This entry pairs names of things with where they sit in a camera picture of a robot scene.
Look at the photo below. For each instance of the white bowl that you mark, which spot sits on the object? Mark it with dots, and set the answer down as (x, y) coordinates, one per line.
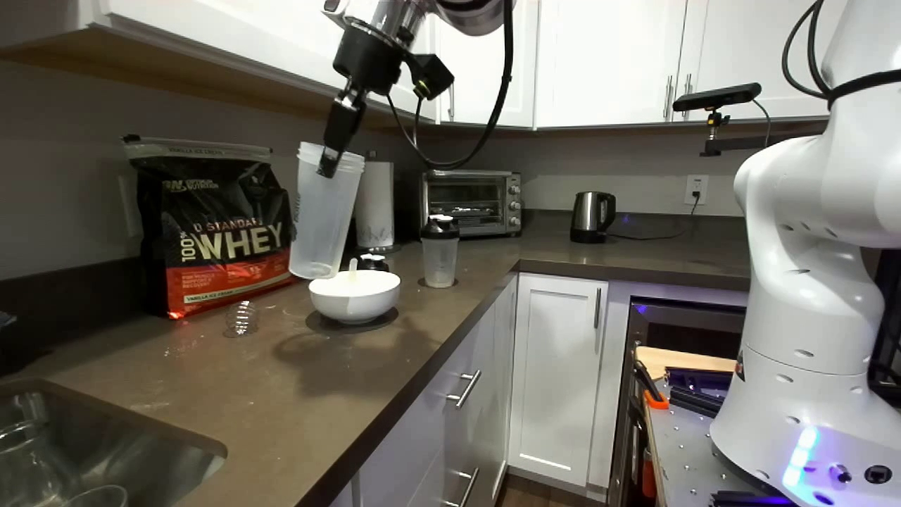
(357, 297)

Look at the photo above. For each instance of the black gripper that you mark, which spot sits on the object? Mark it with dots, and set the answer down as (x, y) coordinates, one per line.
(372, 58)

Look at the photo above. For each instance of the silver toaster oven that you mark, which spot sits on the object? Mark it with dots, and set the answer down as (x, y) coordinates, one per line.
(469, 200)

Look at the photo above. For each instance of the black red whey protein bag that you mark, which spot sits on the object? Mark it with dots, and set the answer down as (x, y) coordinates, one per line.
(214, 234)

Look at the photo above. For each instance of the steel electric kettle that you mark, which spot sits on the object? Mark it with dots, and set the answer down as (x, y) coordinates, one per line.
(592, 218)

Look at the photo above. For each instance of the perforated white robot cart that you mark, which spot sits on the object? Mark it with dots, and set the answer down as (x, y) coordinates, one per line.
(685, 452)

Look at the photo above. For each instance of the white base cabinets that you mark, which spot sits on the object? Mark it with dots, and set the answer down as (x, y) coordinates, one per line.
(552, 376)

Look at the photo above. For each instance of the shaker cup with black lid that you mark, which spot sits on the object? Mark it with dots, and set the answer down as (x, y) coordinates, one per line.
(440, 256)

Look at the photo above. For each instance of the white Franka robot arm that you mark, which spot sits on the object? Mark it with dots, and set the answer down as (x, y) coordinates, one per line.
(807, 283)

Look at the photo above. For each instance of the black shaker lid white cap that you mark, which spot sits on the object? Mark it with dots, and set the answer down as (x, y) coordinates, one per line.
(372, 262)

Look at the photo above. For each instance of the dark under-counter appliance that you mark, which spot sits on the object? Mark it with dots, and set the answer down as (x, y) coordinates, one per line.
(685, 325)

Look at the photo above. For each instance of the white wall outlet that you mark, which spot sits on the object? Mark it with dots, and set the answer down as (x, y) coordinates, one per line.
(696, 186)

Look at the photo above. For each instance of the wooden board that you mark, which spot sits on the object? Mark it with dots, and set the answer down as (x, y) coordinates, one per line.
(685, 362)

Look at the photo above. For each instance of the stainless steel sink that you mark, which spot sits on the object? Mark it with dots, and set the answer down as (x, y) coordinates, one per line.
(121, 452)

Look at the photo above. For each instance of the black camera on stand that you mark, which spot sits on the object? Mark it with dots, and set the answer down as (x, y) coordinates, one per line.
(718, 96)

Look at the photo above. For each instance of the translucent lidless shaker cup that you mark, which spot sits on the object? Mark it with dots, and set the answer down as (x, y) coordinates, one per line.
(326, 227)

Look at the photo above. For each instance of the small shiny metal object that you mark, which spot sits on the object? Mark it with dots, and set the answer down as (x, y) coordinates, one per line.
(240, 317)

